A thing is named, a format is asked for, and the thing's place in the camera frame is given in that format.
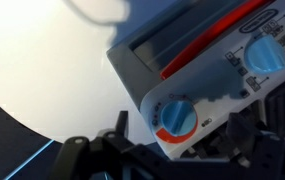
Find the blue stove knob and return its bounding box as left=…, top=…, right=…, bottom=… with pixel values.
left=160, top=100, right=197, bottom=137
left=244, top=35, right=285, bottom=74

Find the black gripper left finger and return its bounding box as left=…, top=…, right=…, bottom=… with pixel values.
left=48, top=110, right=130, bottom=180

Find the red oven door handle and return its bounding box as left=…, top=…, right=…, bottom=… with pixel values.
left=160, top=0, right=273, bottom=80

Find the grey toy stove oven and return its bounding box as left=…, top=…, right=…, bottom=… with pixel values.
left=107, top=0, right=285, bottom=159

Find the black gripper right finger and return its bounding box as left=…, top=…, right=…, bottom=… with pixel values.
left=226, top=113, right=285, bottom=180

